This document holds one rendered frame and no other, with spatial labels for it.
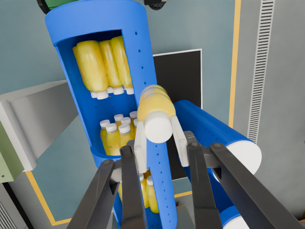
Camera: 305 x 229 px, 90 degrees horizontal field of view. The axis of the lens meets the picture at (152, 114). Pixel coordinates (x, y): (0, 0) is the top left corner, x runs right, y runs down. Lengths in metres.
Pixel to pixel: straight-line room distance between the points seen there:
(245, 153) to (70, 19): 0.90
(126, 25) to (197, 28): 1.42
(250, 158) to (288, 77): 1.71
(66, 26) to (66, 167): 1.86
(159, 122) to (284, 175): 3.20
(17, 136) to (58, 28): 0.52
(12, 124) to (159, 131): 0.70
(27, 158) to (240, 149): 1.00
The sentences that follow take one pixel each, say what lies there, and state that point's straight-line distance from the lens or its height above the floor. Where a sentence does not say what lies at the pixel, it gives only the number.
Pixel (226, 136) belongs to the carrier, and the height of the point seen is 0.97.
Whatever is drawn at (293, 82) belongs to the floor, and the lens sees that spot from 2.62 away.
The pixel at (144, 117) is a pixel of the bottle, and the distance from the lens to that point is 0.23.
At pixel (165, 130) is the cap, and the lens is 0.20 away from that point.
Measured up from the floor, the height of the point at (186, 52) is 0.15.
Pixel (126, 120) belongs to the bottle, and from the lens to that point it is 0.60.
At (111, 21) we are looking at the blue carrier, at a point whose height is 1.23.
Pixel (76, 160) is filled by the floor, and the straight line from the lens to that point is 2.07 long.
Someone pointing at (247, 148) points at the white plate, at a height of 1.04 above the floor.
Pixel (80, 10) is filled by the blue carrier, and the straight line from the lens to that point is 0.43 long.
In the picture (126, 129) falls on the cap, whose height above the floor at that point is 1.15.
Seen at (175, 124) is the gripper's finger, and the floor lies 1.48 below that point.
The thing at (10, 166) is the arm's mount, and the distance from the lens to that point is 0.85.
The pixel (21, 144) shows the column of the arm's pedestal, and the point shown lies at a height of 1.00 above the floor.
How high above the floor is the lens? 1.64
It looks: 69 degrees down
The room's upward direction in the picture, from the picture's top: 155 degrees clockwise
